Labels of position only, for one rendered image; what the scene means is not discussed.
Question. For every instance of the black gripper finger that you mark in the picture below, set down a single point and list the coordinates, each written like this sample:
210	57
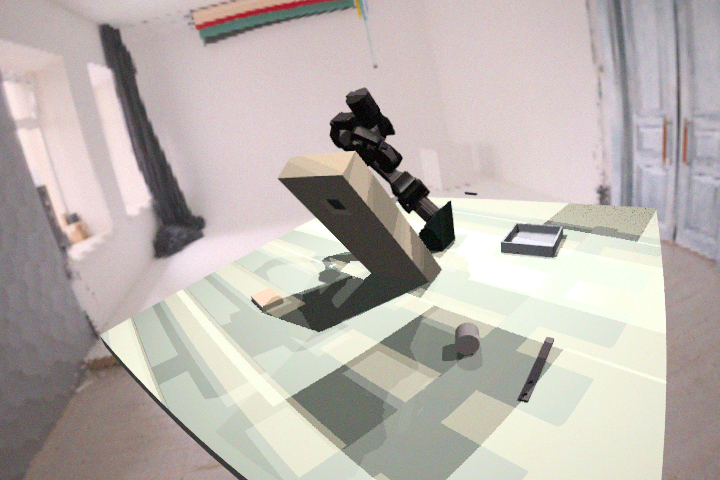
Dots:
366	158

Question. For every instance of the mauve cylinder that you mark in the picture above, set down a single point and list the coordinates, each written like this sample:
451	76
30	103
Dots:
467	338

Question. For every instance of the dark grey flat bar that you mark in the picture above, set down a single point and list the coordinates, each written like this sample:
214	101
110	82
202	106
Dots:
532	380

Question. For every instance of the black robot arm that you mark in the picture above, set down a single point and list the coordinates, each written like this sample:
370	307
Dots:
365	112

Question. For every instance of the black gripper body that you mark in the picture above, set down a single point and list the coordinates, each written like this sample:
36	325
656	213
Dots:
366	139

